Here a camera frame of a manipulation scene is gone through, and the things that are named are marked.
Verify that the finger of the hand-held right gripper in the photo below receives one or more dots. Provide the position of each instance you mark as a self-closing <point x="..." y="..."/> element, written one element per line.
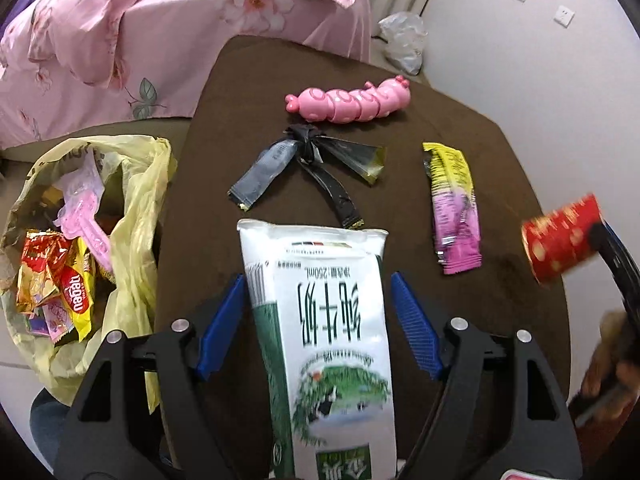
<point x="615" y="265"/>

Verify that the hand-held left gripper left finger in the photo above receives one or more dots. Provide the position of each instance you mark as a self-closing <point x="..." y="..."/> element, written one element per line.
<point x="222" y="330"/>

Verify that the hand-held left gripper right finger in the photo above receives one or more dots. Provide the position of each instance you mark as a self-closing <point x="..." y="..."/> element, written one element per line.
<point x="415" y="330"/>

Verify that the red gold paper tube can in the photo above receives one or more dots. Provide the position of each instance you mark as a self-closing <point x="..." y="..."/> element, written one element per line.
<point x="560" y="240"/>

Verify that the green white milk pouch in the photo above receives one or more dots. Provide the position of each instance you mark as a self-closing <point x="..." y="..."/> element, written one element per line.
<point x="320" y="360"/>

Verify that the yellow plastic bag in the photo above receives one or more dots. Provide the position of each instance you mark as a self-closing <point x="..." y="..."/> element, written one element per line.
<point x="135" y="260"/>

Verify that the yellow wafer packet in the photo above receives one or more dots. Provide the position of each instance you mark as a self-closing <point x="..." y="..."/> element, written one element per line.
<point x="77" y="295"/>

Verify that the person's right hand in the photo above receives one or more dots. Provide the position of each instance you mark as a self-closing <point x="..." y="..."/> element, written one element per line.
<point x="612" y="360"/>

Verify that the pink yellow snack wrapper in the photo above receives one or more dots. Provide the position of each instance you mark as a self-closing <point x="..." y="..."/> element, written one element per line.
<point x="455" y="210"/>

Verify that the small pink purple wrapper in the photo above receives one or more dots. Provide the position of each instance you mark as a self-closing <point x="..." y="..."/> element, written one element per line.
<point x="52" y="322"/>

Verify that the pink plastic blister pack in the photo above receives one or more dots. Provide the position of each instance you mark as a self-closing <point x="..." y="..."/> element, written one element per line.
<point x="82" y="210"/>

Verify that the red gold snack wrapper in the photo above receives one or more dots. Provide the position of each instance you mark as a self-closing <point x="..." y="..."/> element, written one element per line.
<point x="37" y="270"/>

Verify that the person's leg in jeans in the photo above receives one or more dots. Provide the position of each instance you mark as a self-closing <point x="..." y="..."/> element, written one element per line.
<point x="50" y="430"/>

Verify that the black silver foil wrapper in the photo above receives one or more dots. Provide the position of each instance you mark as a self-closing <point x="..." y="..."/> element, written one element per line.
<point x="305" y="147"/>

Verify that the pink caterpillar toy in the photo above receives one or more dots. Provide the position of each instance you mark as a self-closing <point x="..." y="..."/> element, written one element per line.
<point x="350" y="102"/>

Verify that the white plastic bag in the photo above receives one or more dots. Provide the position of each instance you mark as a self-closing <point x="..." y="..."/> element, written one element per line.
<point x="402" y="42"/>

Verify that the bed with pink sheet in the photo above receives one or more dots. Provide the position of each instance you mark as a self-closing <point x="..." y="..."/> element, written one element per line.
<point x="150" y="45"/>

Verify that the white wall socket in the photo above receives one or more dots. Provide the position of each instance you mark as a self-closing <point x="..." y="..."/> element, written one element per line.
<point x="565" y="16"/>

